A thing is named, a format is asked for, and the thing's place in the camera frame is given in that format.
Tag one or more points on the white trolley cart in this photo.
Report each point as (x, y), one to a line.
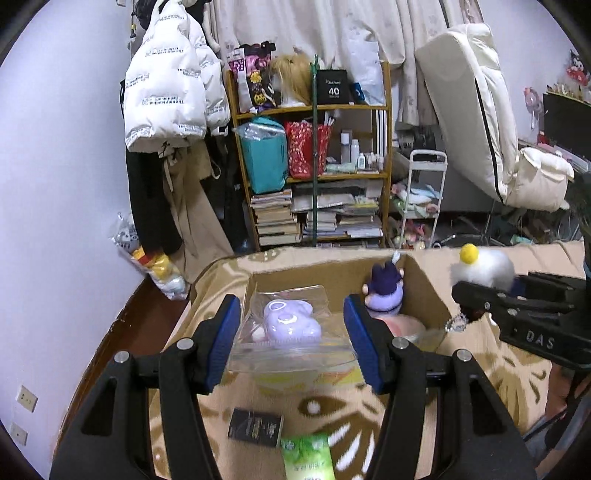
(427, 162)

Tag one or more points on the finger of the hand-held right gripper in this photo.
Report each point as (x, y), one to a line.
(475, 297)
(549, 286)

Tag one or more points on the beige hanging garment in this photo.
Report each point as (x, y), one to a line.
(194, 221)

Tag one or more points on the black bag with colourful pins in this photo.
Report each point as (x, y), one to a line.
(254, 78)

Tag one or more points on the black hanging coat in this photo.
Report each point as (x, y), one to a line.
(152, 207)

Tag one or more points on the white wall outlet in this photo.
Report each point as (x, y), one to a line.
(19, 434)
(26, 398)

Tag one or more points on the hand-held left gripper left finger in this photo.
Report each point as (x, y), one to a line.
(221, 341)

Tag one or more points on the cream recliner chair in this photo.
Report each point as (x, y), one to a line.
(480, 106)

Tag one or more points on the green pole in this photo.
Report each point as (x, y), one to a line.
(315, 161)

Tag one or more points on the white plastic bag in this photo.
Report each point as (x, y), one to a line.
(367, 69)

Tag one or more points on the black red mouse plush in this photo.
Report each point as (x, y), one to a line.
(577, 67)

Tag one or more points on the purple plush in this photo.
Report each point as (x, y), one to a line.
(286, 318)

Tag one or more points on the white fluffy plush yellow ears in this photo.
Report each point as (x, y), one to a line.
(489, 270)

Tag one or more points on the pile of books and papers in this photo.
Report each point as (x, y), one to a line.
(337, 212)

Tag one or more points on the wooden shelf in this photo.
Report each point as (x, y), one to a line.
(351, 107)

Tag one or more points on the blonde wig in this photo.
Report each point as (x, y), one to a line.
(291, 74)

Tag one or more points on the black box white print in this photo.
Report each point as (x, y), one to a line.
(333, 87)

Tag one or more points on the black monitor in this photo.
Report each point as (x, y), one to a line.
(568, 124)

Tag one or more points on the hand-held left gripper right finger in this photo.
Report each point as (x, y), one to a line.
(364, 346)

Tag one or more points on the red patterned bag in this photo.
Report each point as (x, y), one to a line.
(300, 152)

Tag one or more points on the stack of books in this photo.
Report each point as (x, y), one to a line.
(274, 221)

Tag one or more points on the pink fan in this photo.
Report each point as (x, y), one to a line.
(534, 99)

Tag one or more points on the small black box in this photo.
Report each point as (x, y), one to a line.
(254, 427)

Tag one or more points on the purple haired doll figure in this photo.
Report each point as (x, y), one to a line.
(385, 281)

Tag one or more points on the teal bag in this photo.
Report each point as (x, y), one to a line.
(263, 157)

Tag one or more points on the green packet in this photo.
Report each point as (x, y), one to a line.
(307, 457)

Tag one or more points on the pink swirl roll plush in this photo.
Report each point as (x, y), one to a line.
(408, 327)

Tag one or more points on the printed cardboard box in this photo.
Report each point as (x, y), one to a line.
(323, 272)

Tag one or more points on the row of cosmetic bottles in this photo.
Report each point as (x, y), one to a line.
(355, 152)

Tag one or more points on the light blue cloth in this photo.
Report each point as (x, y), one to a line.
(418, 194)

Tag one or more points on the white puffer jacket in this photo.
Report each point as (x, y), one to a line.
(166, 92)

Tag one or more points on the black hanging garment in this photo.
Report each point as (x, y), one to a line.
(231, 194)

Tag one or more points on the plastic bag of toys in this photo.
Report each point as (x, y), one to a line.
(157, 272)

